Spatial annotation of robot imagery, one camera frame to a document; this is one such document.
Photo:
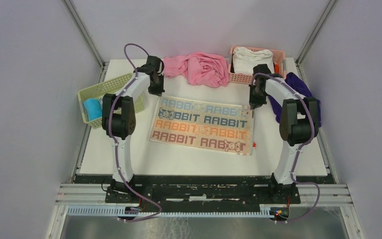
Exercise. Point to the beige rabbit print towel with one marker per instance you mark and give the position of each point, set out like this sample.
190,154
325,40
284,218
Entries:
203,125

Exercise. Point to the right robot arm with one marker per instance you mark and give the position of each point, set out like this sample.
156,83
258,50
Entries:
298,124

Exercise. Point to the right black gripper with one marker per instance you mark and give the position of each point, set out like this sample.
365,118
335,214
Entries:
253,102

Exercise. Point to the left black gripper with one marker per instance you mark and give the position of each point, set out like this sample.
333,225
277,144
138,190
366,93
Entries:
158,91

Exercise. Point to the blue towel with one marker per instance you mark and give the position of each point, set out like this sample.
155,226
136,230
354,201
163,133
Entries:
93,109

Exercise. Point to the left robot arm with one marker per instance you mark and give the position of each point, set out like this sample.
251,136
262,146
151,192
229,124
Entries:
122,128

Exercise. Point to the green plastic basket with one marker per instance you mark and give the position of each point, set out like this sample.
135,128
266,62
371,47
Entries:
113,86

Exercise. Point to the white folded towel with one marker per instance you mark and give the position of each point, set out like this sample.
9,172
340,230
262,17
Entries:
244,60

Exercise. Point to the pink towel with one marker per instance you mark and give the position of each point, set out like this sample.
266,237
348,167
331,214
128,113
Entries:
198,68

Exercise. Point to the pink plastic basket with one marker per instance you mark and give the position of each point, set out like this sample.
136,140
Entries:
278,58

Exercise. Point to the purple cloth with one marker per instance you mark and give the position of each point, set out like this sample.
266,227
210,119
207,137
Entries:
298,85

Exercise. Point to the white cable duct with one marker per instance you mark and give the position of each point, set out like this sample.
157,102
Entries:
122,211

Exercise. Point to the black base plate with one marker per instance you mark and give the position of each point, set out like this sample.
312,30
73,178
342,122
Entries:
201,194

